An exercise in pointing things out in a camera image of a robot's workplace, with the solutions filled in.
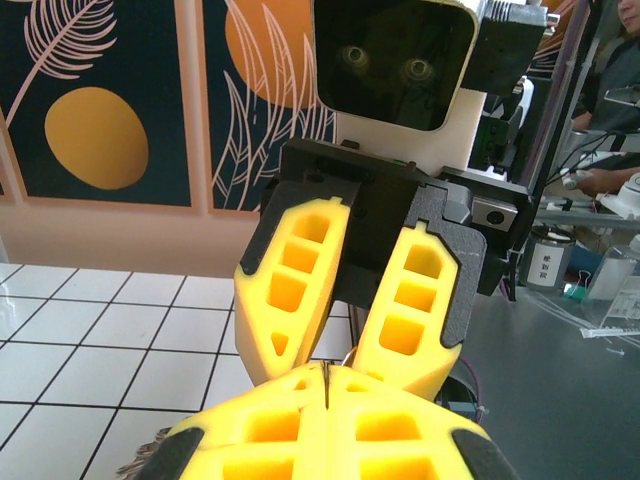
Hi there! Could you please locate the aluminium frame post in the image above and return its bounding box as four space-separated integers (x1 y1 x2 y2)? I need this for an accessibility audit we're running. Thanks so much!
528 0 604 214

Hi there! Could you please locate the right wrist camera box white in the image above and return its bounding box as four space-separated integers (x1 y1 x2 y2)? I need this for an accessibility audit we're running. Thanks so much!
310 0 489 171

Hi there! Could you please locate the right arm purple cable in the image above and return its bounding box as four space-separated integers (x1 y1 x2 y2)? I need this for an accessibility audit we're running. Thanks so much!
449 357 489 419

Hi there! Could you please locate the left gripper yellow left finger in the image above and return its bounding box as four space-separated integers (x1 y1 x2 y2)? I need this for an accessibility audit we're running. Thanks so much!
144 364 330 480

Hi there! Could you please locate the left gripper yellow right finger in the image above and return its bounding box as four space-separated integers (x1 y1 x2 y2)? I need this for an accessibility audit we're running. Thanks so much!
327 366 521 480

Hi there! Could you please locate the person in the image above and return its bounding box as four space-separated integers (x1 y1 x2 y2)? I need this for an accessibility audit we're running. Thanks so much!
569 0 640 201

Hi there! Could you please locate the jar with white label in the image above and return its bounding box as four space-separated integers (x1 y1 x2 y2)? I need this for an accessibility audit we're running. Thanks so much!
519 225 577 290

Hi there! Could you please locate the person's hand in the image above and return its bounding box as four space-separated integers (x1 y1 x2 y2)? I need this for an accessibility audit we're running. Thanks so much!
579 167 640 197

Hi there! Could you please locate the clear plastic container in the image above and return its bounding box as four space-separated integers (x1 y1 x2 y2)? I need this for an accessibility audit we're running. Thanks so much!
582 243 640 331

